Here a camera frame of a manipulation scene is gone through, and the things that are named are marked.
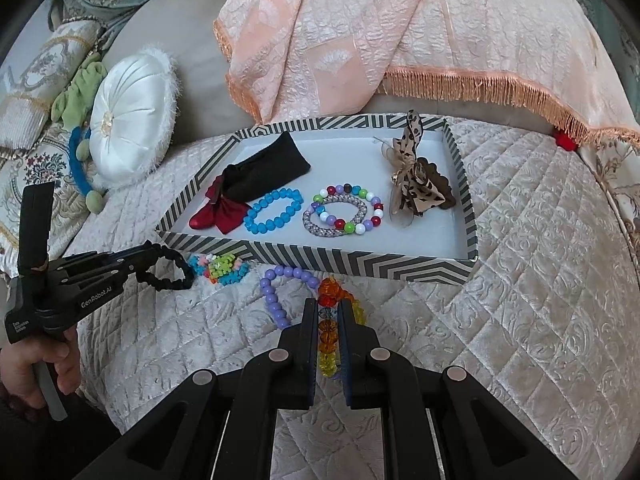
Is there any teal floral fabric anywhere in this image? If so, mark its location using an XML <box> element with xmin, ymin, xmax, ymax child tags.
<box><xmin>565</xmin><ymin>0</ymin><xmax>640</xmax><ymax>111</ymax></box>

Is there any beige upholstered backrest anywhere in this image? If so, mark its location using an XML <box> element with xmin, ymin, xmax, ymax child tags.
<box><xmin>102</xmin><ymin>0</ymin><xmax>261</xmax><ymax>146</ymax></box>

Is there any leopard print bow with bell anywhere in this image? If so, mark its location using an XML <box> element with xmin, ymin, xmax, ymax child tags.
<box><xmin>372</xmin><ymin>109</ymin><xmax>448</xmax><ymax>228</ymax></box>

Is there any blue bead bracelet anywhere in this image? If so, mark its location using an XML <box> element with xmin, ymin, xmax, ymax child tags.
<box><xmin>243</xmin><ymin>187</ymin><xmax>305</xmax><ymax>235</ymax></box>

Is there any striped cardboard box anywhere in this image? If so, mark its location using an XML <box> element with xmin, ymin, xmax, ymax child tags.
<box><xmin>155</xmin><ymin>114</ymin><xmax>480</xmax><ymax>287</ymax></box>

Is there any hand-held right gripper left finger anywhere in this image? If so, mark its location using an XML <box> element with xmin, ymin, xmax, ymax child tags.
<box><xmin>72</xmin><ymin>297</ymin><xmax>321</xmax><ymax>480</ymax></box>

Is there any cream quilted blanket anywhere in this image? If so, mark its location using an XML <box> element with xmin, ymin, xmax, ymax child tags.
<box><xmin>65</xmin><ymin>120</ymin><xmax>640</xmax><ymax>480</ymax></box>

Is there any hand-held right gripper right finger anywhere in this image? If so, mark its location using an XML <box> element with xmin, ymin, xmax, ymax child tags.
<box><xmin>336</xmin><ymin>300</ymin><xmax>576</xmax><ymax>480</ymax></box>

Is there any multicolour bead bracelet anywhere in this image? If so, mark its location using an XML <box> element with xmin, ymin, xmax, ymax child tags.
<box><xmin>311</xmin><ymin>183</ymin><xmax>385</xmax><ymax>237</ymax></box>

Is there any grey beaded bracelet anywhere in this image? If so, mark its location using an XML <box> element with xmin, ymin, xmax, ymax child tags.
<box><xmin>302</xmin><ymin>196</ymin><xmax>373</xmax><ymax>237</ymax></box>

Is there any gold trimmed damask cushion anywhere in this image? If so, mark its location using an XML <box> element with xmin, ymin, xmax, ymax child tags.
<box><xmin>0</xmin><ymin>20</ymin><xmax>108</xmax><ymax>156</ymax></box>

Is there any cream floral bedspread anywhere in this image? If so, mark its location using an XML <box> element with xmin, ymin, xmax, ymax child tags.
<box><xmin>590</xmin><ymin>140</ymin><xmax>640</xmax><ymax>261</ymax></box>

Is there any neon bead bracelet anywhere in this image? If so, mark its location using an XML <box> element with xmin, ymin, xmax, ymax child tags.
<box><xmin>187</xmin><ymin>253</ymin><xmax>249</xmax><ymax>286</ymax></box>

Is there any dark clothing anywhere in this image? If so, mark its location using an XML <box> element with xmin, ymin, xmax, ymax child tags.
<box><xmin>0</xmin><ymin>395</ymin><xmax>131</xmax><ymax>480</ymax></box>

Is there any orange yellow crystal bracelet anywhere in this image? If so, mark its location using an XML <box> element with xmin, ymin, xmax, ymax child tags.
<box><xmin>316</xmin><ymin>276</ymin><xmax>367</xmax><ymax>380</ymax></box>

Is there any white round satin pillow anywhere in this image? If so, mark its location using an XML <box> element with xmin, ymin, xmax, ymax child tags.
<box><xmin>90</xmin><ymin>46</ymin><xmax>180</xmax><ymax>190</ymax></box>

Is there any person's left hand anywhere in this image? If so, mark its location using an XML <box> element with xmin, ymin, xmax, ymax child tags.
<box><xmin>0</xmin><ymin>332</ymin><xmax>83</xmax><ymax>401</ymax></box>

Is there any green plush toy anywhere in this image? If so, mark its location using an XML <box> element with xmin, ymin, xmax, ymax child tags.
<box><xmin>52</xmin><ymin>51</ymin><xmax>108</xmax><ymax>128</ymax></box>

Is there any black fabric pouch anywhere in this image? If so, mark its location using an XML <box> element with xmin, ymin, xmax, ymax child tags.
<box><xmin>221</xmin><ymin>131</ymin><xmax>311</xmax><ymax>202</ymax></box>

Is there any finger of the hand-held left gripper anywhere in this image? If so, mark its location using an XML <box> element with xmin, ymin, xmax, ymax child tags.
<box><xmin>114</xmin><ymin>255</ymin><xmax>165</xmax><ymax>282</ymax></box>
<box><xmin>97</xmin><ymin>241</ymin><xmax>153</xmax><ymax>265</ymax></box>

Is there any red bow hair clip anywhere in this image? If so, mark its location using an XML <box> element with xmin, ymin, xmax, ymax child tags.
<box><xmin>189</xmin><ymin>175</ymin><xmax>253</xmax><ymax>234</ymax></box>

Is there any blue fuzzy hoop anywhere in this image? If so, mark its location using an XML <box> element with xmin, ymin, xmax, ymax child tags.
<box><xmin>69</xmin><ymin>126</ymin><xmax>107</xmax><ymax>212</ymax></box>

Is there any red object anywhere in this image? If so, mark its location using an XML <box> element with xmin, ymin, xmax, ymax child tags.
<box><xmin>552</xmin><ymin>127</ymin><xmax>579</xmax><ymax>151</ymax></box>

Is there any brown scrunchie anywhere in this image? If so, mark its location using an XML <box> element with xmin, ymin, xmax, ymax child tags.
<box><xmin>425</xmin><ymin>157</ymin><xmax>457</xmax><ymax>208</ymax></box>

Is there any embroidered floral cushion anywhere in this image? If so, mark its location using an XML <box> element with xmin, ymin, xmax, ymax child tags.
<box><xmin>0</xmin><ymin>122</ymin><xmax>101</xmax><ymax>276</ymax></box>

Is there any peach fringed cloth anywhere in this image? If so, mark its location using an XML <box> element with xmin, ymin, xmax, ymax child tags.
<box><xmin>212</xmin><ymin>0</ymin><xmax>640</xmax><ymax>148</ymax></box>

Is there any black coil hair tie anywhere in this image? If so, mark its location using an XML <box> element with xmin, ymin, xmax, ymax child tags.
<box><xmin>137</xmin><ymin>245</ymin><xmax>196</xmax><ymax>292</ymax></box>

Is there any purple bead bracelet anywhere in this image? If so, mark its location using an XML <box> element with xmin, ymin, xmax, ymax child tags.
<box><xmin>260</xmin><ymin>265</ymin><xmax>321</xmax><ymax>331</ymax></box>

